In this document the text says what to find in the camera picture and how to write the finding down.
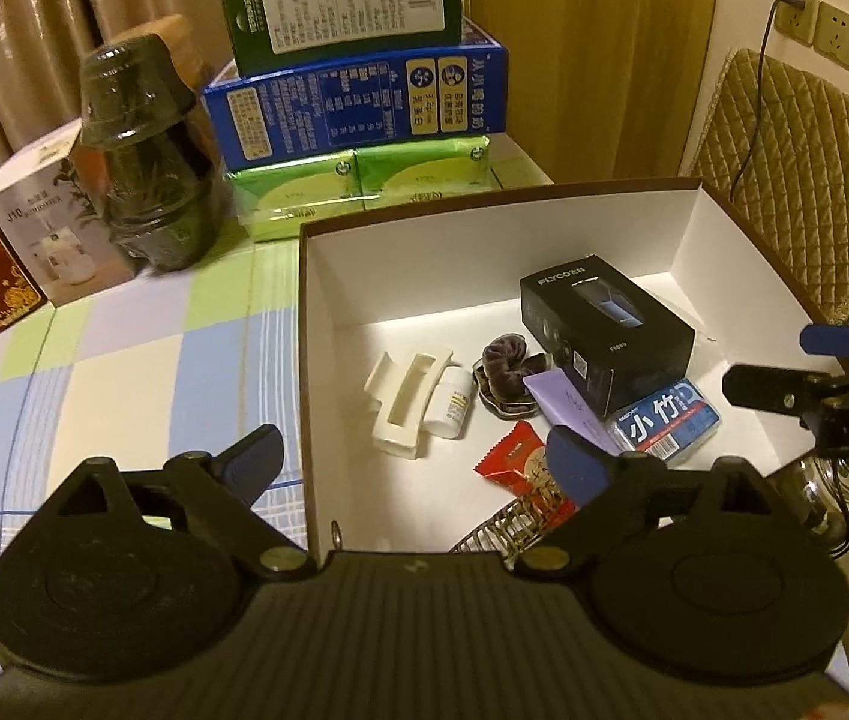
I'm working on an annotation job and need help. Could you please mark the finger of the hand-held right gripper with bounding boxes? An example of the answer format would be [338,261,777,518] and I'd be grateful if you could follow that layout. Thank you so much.
[722,364,826,415]
[799,322,849,357]

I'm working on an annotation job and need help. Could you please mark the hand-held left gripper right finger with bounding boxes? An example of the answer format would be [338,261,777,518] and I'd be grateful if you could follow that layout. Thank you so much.
[518,424,778,578]

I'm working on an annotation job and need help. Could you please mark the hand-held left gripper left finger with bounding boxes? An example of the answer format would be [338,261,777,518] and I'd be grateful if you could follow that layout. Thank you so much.
[56,424,316,580]

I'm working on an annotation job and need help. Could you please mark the red snack packet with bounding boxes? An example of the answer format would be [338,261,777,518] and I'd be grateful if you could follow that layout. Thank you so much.
[474,421,579,522]

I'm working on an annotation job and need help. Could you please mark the purple cream tube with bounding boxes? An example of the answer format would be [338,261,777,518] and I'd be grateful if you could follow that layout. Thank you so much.
[525,369,620,458]

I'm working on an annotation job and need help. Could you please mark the blue tissue pack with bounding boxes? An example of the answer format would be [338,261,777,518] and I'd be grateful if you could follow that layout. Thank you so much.
[605,377,725,462]

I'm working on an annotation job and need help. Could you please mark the black shaver box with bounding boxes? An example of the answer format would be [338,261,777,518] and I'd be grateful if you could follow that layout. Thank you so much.
[519,253,697,421]

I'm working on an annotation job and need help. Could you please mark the brown velvet scrunchie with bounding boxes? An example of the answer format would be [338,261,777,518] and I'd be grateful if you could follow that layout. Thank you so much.
[471,332,556,421]

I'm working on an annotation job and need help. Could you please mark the white pill bottle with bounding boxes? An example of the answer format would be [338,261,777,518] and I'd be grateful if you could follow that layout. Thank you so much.
[424,367,479,437]

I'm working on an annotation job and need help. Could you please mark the white hair claw clip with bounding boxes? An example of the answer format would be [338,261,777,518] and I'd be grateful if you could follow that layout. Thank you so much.
[362,347,455,460]

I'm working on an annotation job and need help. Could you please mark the brown cardboard box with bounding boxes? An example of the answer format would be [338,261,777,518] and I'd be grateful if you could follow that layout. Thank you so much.
[298,177,838,556]

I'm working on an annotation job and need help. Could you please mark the checked cloth desktop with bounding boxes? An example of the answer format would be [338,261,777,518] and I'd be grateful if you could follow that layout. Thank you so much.
[0,131,556,691]

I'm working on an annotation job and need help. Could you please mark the steel kettle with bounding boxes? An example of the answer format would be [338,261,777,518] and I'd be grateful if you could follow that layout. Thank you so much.
[784,454,849,557]

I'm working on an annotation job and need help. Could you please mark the quilted chair back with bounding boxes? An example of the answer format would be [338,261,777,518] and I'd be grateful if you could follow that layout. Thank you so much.
[683,49,849,323]

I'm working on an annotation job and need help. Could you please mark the green tissue pack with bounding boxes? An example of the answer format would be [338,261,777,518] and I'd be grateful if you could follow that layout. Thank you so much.
[355,135,493,200]
[233,150,364,242]

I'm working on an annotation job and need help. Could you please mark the dark glass jar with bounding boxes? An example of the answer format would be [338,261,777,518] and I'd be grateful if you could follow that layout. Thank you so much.
[79,34,234,275]

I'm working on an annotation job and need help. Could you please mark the white humidifier box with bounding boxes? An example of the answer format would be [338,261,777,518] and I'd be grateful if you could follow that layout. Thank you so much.
[0,120,144,307]

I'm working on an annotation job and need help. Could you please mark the blue carton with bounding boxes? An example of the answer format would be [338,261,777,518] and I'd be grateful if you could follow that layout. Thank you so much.
[201,19,509,173]

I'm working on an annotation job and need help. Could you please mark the brown carton behind pot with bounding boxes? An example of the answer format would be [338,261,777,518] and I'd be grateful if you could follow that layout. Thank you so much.
[158,13,219,91]

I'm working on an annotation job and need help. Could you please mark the dark green carton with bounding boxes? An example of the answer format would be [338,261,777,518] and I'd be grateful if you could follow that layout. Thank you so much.
[214,0,464,77]

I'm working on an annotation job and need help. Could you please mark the beige curtain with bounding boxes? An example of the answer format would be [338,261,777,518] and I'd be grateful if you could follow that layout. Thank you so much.
[0,0,245,196]

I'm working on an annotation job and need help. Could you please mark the black power cable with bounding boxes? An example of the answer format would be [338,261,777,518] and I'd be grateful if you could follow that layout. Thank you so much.
[728,0,800,203]

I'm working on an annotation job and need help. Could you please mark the beige wall socket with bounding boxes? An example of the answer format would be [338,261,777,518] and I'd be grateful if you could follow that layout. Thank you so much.
[776,0,820,46]
[814,0,849,68]

